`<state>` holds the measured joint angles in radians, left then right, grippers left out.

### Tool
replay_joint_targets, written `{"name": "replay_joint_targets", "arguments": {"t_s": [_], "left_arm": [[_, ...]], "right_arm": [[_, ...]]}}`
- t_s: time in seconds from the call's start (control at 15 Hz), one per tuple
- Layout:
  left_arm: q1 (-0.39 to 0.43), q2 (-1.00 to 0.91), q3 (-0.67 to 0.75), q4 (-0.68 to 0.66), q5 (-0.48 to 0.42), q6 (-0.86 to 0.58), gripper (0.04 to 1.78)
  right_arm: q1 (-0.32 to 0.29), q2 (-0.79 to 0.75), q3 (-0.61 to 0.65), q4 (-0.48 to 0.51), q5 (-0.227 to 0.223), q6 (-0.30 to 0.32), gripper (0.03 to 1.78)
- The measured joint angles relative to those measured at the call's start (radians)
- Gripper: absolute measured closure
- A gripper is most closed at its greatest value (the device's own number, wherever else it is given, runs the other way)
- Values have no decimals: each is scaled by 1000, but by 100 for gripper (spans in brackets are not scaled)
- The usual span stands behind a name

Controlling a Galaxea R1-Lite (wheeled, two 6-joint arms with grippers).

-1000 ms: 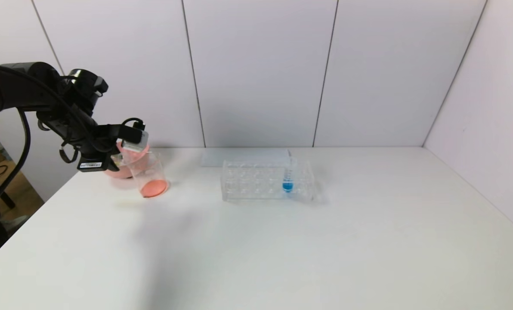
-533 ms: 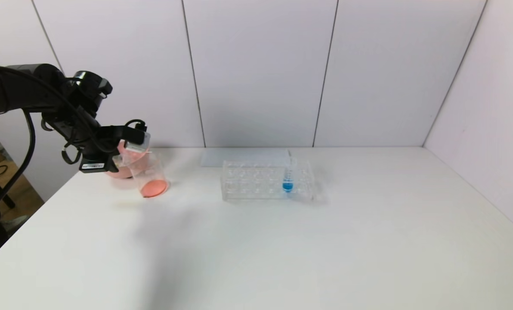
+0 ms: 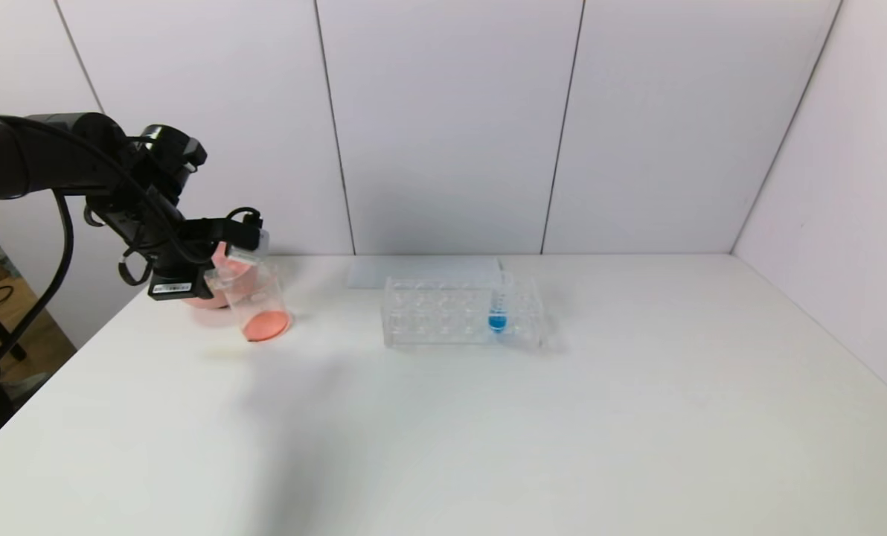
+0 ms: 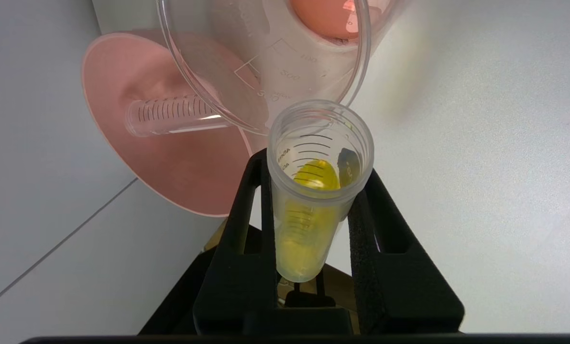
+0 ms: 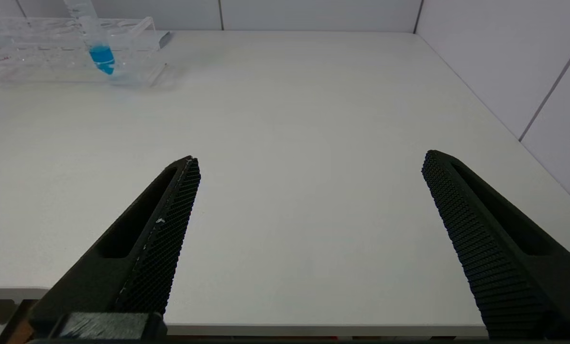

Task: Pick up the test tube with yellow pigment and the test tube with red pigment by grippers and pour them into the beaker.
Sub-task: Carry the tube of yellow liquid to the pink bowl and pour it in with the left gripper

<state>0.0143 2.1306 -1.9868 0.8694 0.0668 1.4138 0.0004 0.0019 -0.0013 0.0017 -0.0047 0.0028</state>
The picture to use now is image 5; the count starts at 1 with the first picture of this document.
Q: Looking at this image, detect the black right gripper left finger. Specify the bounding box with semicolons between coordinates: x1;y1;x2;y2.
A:
29;155;202;335

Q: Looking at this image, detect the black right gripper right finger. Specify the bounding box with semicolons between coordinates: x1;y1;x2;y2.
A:
421;150;570;340

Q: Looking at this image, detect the test tube with blue pigment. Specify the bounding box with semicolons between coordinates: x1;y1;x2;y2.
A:
65;0;117;76

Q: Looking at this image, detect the clear acrylic test tube rack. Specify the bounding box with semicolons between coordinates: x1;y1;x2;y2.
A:
0;14;168;89

